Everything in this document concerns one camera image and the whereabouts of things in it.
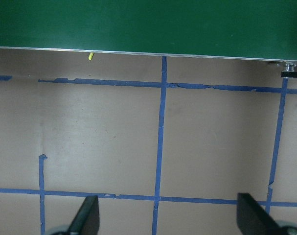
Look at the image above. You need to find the green conveyor belt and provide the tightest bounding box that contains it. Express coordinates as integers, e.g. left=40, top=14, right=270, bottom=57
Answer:
left=0, top=0, right=297, bottom=79

